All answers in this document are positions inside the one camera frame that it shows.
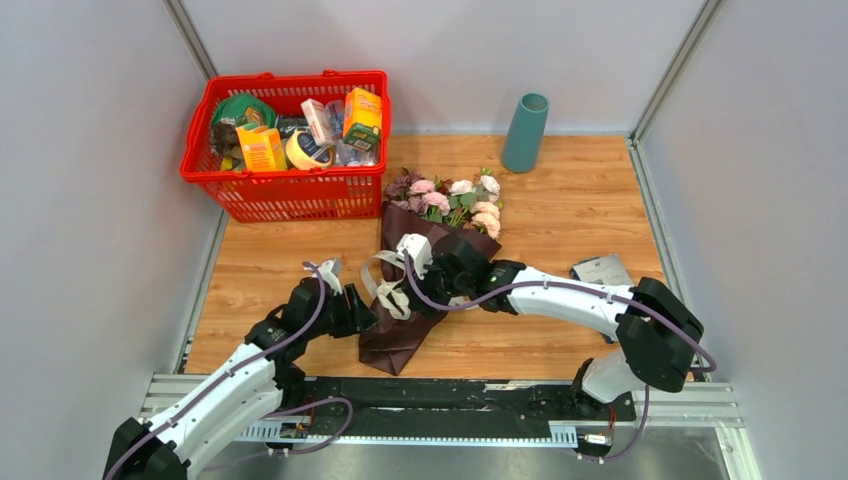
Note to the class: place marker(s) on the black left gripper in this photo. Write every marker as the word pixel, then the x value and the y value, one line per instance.
pixel 356 319

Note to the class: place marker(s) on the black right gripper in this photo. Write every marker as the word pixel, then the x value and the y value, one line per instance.
pixel 424 286

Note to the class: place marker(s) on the white printed ribbon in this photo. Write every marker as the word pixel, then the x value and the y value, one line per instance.
pixel 391 296

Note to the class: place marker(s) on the pink flower bouquet brown wrap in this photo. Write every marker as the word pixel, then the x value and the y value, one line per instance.
pixel 416 204

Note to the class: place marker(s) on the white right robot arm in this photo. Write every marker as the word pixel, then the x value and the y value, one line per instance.
pixel 657 336

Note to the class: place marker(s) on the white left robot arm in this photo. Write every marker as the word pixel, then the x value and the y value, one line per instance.
pixel 258 380

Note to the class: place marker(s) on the teal ceramic vase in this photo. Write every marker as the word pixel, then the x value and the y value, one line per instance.
pixel 525 133

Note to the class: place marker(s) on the red plastic shopping basket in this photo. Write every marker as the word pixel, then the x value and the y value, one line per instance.
pixel 332 193

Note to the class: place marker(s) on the blue razor blister package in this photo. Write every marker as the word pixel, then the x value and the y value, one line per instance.
pixel 605 270

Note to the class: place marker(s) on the yellow tape roll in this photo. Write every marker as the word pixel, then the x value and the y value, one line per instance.
pixel 304 153

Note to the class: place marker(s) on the orange juice carton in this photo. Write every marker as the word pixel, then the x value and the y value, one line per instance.
pixel 262 148

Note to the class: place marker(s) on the orange green box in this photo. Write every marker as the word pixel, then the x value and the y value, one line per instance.
pixel 362 125

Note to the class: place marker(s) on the clear plastic bottle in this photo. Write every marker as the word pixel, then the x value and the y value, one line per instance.
pixel 345 155

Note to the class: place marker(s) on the white small box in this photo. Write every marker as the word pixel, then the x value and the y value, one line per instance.
pixel 318 122

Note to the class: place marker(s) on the green snack bag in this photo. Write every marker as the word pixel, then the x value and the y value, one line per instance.
pixel 240 109

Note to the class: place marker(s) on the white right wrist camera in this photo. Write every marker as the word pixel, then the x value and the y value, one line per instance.
pixel 417 249

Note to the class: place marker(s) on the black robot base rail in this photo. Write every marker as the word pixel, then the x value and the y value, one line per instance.
pixel 501 413

